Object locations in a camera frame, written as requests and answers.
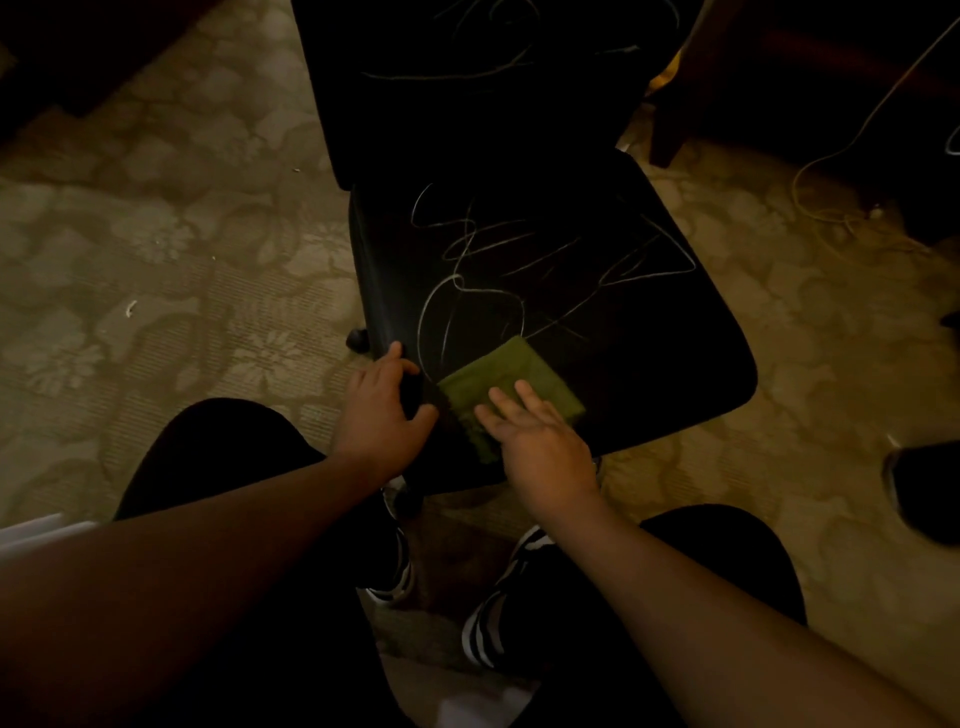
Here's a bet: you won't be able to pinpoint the black chair with chalk scribbles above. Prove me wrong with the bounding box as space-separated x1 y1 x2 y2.
291 0 759 520

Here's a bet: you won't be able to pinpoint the thin pale cable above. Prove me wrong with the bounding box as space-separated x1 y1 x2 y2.
790 13 960 260

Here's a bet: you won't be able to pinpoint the black object on floor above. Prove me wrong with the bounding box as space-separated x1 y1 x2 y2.
882 440 960 548

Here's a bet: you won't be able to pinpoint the person's leg black trousers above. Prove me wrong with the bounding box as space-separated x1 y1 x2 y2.
112 397 417 728
510 504 809 728

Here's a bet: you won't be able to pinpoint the person's left hand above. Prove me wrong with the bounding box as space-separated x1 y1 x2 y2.
330 341 441 486

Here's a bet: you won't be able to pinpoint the white flat object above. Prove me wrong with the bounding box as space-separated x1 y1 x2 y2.
0 513 100 562

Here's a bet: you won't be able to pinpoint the dark wooden furniture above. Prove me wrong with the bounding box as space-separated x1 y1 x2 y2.
648 0 960 243

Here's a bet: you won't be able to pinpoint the person's right hand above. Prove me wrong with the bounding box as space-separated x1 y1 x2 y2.
474 378 602 521

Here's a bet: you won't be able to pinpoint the person's right leg black trousers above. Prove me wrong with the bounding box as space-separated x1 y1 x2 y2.
510 504 809 728

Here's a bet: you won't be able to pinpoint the person's left striped shoe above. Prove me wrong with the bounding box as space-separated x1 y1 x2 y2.
363 480 416 606

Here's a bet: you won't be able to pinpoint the green cleaning cloth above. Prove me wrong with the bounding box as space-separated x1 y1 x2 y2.
437 335 587 465

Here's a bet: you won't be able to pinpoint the person's striped shoe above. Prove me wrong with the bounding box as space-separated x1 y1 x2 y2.
460 525 558 673
363 480 416 606

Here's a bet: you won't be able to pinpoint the dark furniture piece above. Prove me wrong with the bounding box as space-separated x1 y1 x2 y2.
0 0 220 145

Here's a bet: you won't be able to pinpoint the person's right forearm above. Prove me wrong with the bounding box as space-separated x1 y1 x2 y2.
535 491 948 728

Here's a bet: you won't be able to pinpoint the person's left leg black trousers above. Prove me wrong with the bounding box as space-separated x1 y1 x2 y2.
112 397 417 728

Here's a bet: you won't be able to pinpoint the person's left forearm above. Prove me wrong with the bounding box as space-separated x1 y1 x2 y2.
0 450 385 728

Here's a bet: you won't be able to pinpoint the person's right striped shoe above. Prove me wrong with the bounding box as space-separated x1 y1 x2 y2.
460 525 558 673

